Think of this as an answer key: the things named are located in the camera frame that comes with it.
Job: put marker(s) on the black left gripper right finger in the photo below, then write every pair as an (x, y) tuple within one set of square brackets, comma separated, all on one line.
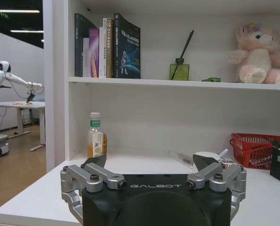
[(205, 174)]

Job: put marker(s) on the gold spine book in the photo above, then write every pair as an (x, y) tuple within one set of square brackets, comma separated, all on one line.
[(109, 47)]

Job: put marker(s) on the white shelf unit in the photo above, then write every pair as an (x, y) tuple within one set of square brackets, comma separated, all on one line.
[(154, 113)]

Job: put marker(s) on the small green toy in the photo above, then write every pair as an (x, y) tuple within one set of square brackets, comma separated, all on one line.
[(211, 79)]

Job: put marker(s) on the white humanoid robot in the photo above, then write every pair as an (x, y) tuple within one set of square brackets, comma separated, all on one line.
[(3, 77)]

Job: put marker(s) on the red plastic basket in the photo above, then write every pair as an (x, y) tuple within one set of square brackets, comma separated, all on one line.
[(250, 150)]

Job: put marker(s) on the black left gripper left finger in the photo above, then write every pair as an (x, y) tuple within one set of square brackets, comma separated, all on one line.
[(99, 175)]

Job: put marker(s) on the orange box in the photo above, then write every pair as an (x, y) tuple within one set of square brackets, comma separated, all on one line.
[(105, 143)]

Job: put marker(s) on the black diffuser reed sticks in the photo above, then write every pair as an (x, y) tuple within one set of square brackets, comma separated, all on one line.
[(186, 44)]

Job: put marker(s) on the tall dark green book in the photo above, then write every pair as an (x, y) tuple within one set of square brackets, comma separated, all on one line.
[(79, 47)]

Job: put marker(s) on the clear plastic water bottle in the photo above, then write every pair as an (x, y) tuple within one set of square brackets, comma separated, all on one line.
[(94, 122)]

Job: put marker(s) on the thin white book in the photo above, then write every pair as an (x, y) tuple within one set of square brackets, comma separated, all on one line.
[(85, 58)]

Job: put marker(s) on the small white printed box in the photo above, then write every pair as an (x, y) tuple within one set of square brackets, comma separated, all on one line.
[(228, 163)]

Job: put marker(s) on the white book with orange text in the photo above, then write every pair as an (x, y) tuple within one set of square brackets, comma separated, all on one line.
[(102, 54)]

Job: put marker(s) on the white standing desk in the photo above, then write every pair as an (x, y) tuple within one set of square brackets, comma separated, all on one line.
[(17, 110)]

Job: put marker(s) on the large black book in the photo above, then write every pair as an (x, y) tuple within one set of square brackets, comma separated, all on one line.
[(128, 51)]

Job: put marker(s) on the green glass diffuser bottle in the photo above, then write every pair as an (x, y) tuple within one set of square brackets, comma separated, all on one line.
[(179, 70)]

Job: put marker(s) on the purple book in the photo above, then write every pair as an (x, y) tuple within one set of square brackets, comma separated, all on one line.
[(93, 54)]

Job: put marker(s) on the pink plush toy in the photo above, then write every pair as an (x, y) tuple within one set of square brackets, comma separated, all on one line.
[(255, 54)]

